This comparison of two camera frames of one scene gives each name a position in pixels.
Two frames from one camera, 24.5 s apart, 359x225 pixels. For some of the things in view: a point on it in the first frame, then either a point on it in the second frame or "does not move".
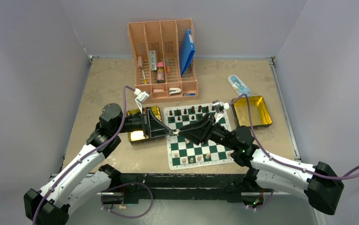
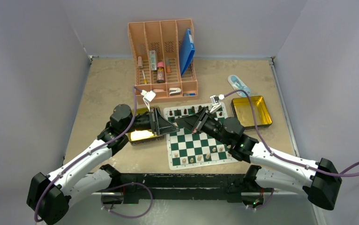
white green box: [153, 55] does not move
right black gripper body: [211, 131] → [207, 125]
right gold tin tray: [259, 114] does not move
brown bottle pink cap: [160, 72] does not move
